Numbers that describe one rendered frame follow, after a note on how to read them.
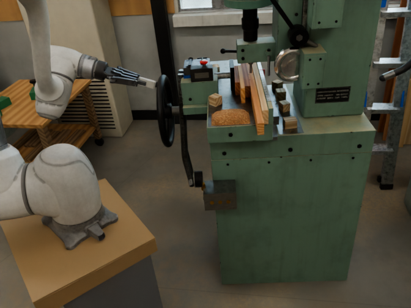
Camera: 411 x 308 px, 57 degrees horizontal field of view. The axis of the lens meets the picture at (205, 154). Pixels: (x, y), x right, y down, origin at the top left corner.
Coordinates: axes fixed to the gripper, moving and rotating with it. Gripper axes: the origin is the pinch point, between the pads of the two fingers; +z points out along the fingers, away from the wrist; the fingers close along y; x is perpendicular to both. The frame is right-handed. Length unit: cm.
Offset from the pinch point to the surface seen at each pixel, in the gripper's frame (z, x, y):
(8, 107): -85, 72, 68
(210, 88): 23.5, -10.6, -13.6
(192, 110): 19.4, -1.2, -15.6
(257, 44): 35.3, -29.2, -9.1
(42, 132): -56, 68, 45
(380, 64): 109, -22, 45
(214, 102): 25.8, -9.5, -22.2
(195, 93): 18.9, -7.3, -13.7
